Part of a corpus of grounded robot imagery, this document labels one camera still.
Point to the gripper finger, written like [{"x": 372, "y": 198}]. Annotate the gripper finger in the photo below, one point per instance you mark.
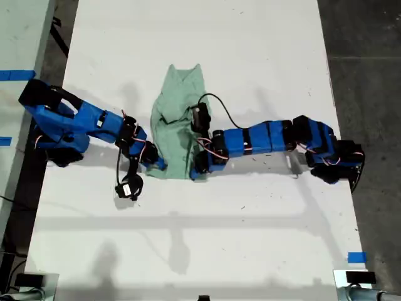
[
  {"x": 210, "y": 169},
  {"x": 160, "y": 164},
  {"x": 201, "y": 160}
]

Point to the pale green T-shirt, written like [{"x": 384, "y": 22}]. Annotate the pale green T-shirt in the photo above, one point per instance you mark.
[{"x": 175, "y": 147}]

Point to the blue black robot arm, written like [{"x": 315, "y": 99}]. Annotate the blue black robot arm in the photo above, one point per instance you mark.
[
  {"x": 78, "y": 122},
  {"x": 282, "y": 138}
]

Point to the blue tape strip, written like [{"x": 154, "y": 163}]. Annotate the blue tape strip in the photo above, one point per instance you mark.
[
  {"x": 15, "y": 75},
  {"x": 4, "y": 141},
  {"x": 357, "y": 257}
]

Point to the small black rectangular box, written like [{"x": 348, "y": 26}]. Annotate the small black rectangular box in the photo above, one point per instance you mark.
[
  {"x": 29, "y": 279},
  {"x": 360, "y": 277}
]

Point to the grey metal tube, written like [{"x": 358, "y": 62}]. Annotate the grey metal tube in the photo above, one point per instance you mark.
[
  {"x": 22, "y": 295},
  {"x": 376, "y": 296}
]

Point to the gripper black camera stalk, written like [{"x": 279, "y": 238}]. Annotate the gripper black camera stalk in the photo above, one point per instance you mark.
[
  {"x": 133, "y": 167},
  {"x": 205, "y": 135}
]

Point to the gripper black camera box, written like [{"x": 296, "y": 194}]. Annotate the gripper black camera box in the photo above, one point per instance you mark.
[
  {"x": 128, "y": 189},
  {"x": 200, "y": 116}
]

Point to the black metal frame bar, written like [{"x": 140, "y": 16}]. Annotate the black metal frame bar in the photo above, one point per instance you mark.
[{"x": 60, "y": 37}]

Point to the silver metal bracket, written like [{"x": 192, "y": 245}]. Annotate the silver metal bracket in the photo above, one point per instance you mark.
[{"x": 340, "y": 282}]

